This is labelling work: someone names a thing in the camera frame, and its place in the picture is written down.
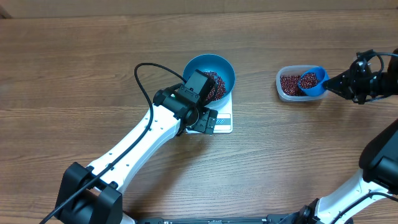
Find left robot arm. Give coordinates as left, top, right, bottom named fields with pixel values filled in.
left=54, top=83, right=218, bottom=224

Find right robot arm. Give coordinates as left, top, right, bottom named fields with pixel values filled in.
left=291, top=50, right=397, bottom=223

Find white digital kitchen scale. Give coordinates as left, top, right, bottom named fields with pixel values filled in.
left=186, top=93, right=233, bottom=134

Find blue metal bowl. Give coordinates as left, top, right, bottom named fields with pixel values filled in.
left=183, top=54, right=236, bottom=110

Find red beans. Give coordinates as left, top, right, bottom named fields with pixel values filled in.
left=280, top=75, right=306, bottom=96

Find clear plastic food container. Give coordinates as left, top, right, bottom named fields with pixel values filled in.
left=275, top=65, right=330, bottom=103

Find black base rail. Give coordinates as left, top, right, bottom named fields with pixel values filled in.
left=136, top=212, right=299, bottom=224

